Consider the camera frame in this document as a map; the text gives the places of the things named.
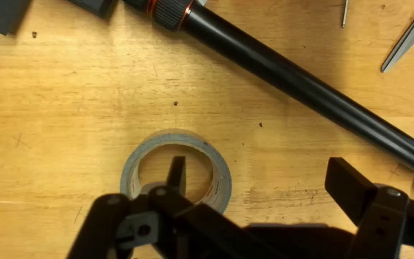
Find black flat base plate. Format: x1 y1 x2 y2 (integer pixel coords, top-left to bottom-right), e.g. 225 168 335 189
0 0 119 35

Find black clamp pole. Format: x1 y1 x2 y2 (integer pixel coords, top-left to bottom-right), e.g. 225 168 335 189
119 0 414 179

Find small grey seal tape roll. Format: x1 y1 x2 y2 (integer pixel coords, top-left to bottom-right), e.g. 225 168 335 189
119 127 233 214

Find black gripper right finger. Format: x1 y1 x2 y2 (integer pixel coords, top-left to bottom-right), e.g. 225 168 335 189
323 156 414 259

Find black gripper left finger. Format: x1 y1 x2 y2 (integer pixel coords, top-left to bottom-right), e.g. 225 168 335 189
64 155 284 259

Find orange handled scissors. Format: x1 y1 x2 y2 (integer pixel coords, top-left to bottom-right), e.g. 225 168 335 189
379 0 414 74

